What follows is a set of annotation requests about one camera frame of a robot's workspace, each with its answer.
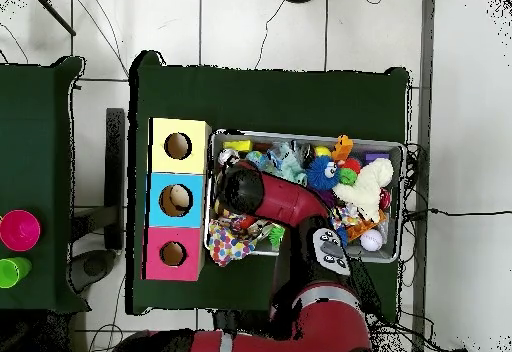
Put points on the mint green waffle cloth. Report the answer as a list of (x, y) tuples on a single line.
[(290, 164)]

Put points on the pink plastic cup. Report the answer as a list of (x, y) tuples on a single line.
[(20, 230)]

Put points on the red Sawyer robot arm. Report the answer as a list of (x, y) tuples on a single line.
[(288, 200)]

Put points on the wooden box with three holes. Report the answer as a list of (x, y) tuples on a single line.
[(156, 192)]

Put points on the small globe ball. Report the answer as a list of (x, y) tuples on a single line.
[(255, 159)]

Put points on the green spiky ball with eyes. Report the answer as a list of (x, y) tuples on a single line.
[(276, 236)]

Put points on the blue spiky rubber ball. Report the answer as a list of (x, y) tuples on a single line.
[(320, 174)]

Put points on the polka-dot fabric cloth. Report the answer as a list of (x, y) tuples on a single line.
[(230, 244)]

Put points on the dark green table cloth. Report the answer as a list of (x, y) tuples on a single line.
[(36, 128), (280, 96)]

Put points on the orange plastic toy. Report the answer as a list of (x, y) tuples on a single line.
[(342, 148)]

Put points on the polka-dot fabric scrunchie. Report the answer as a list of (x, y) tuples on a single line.
[(344, 216)]

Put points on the cream waffle cloth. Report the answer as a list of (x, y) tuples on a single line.
[(364, 192)]

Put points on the white baseball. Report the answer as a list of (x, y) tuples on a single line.
[(371, 240)]

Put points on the black flat panel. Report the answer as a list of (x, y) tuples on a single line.
[(115, 168)]

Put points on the dark grey stand foot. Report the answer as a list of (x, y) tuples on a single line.
[(94, 266)]

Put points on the black rod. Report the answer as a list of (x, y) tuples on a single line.
[(56, 15)]

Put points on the green plastic cup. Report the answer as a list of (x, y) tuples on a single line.
[(10, 272)]

